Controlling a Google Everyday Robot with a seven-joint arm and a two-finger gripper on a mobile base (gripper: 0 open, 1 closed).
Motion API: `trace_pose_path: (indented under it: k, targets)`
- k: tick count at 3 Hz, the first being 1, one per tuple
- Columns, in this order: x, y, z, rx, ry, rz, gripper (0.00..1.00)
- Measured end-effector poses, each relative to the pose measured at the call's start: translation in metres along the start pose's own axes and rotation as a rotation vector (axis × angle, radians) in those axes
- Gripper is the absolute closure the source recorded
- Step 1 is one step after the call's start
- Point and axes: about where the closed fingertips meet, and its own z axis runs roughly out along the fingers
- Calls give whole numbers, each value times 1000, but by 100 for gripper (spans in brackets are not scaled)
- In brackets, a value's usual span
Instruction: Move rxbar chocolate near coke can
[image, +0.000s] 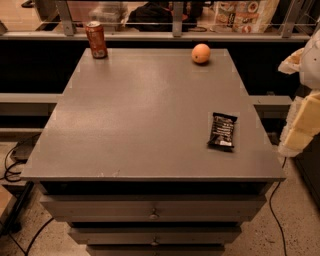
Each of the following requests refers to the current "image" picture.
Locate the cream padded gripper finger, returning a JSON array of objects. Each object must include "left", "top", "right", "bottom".
[
  {"left": 278, "top": 92, "right": 320, "bottom": 157},
  {"left": 278, "top": 48, "right": 303, "bottom": 74}
]

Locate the black rxbar chocolate wrapper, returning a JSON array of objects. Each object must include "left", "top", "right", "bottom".
[{"left": 207, "top": 112, "right": 237, "bottom": 148}]

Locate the red coke can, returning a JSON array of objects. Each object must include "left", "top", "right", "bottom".
[{"left": 85, "top": 21, "right": 108, "bottom": 59}]

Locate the printed snack bag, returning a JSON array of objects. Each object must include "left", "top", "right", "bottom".
[{"left": 211, "top": 0, "right": 280, "bottom": 33}]

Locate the orange fruit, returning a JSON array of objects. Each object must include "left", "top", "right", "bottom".
[{"left": 191, "top": 44, "right": 211, "bottom": 64}]

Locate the black bag behind railing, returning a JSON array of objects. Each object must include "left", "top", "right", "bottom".
[{"left": 126, "top": 1, "right": 203, "bottom": 32}]

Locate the grey drawer cabinet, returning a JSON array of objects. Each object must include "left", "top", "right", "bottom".
[{"left": 20, "top": 47, "right": 287, "bottom": 256}]

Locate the grey metal railing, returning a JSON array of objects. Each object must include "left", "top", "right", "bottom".
[{"left": 0, "top": 0, "right": 320, "bottom": 42}]

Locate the bottom grey drawer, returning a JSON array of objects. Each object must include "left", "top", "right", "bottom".
[{"left": 86, "top": 245, "right": 224, "bottom": 256}]

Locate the grey drawer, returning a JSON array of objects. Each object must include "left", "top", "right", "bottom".
[
  {"left": 86, "top": 245, "right": 224, "bottom": 256},
  {"left": 69, "top": 227, "right": 241, "bottom": 245},
  {"left": 40, "top": 195, "right": 266, "bottom": 222}
]

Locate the top grey drawer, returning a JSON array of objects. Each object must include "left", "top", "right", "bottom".
[{"left": 40, "top": 195, "right": 266, "bottom": 222}]

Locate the middle grey drawer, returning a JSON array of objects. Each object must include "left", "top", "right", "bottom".
[{"left": 69, "top": 227, "right": 241, "bottom": 245}]

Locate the grey metal shelf beam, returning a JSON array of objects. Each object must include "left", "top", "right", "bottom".
[{"left": 0, "top": 93, "right": 61, "bottom": 116}]

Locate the black cable right floor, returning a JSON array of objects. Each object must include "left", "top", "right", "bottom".
[{"left": 268, "top": 156, "right": 289, "bottom": 256}]

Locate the black cables left floor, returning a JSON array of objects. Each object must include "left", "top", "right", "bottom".
[{"left": 0, "top": 133, "right": 54, "bottom": 256}]

